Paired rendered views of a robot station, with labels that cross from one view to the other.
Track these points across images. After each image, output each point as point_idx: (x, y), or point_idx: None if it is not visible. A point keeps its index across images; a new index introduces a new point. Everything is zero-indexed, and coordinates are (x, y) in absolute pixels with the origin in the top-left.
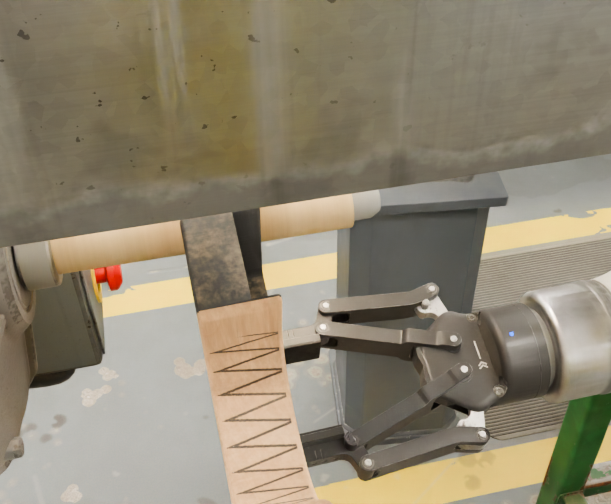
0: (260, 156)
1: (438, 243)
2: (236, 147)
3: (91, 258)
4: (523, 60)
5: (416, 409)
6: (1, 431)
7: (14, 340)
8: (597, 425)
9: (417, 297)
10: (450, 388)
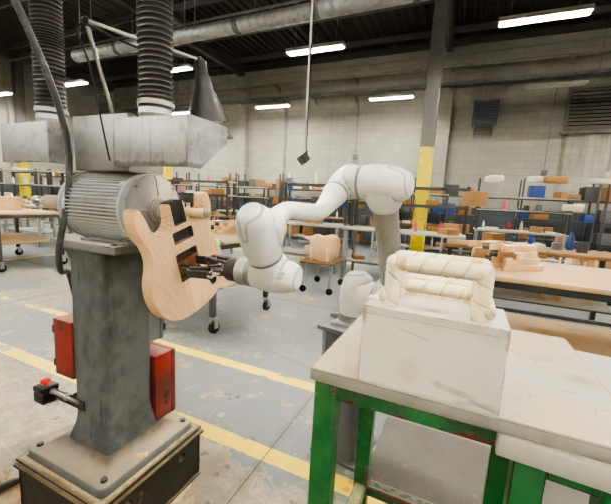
0: (149, 158)
1: None
2: (147, 156)
3: None
4: (173, 149)
5: (205, 267)
6: None
7: (149, 219)
8: (364, 436)
9: (229, 257)
10: (214, 266)
